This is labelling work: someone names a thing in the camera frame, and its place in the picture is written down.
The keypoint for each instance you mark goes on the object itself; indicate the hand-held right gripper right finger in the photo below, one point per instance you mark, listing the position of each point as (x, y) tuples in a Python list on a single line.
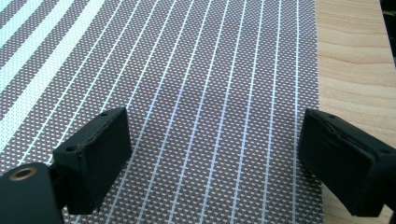
[(342, 165)]

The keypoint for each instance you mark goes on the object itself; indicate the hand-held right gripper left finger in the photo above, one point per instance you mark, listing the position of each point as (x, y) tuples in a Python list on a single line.
[(96, 158)]

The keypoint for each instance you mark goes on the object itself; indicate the grey white striped placemat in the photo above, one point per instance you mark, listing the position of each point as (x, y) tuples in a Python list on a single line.
[(202, 62)]

